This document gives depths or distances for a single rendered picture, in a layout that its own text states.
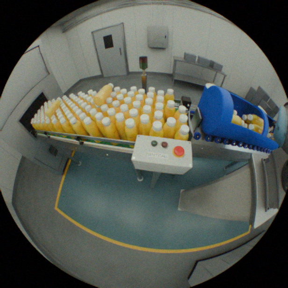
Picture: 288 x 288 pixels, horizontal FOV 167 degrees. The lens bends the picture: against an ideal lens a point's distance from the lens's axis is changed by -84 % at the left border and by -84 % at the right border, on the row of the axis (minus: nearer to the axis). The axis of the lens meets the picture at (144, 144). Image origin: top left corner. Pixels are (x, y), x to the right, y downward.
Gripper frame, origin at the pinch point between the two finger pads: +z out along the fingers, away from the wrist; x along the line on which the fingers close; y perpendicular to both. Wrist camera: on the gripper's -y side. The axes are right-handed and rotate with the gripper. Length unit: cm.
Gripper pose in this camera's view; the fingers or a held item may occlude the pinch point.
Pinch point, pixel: (269, 135)
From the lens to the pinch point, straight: 107.5
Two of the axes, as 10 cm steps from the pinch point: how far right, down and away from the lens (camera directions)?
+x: 1.7, -8.5, 4.9
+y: 9.8, 1.2, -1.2
